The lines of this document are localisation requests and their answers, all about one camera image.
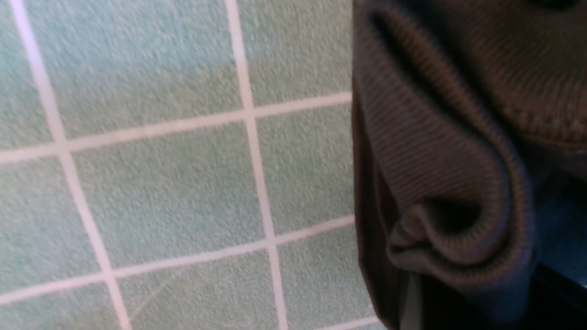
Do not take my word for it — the dark gray long-sleeve shirt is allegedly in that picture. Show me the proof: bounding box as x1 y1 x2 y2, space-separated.
351 0 587 330

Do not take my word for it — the green grid cutting mat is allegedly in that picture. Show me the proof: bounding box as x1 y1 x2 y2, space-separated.
1 0 383 330

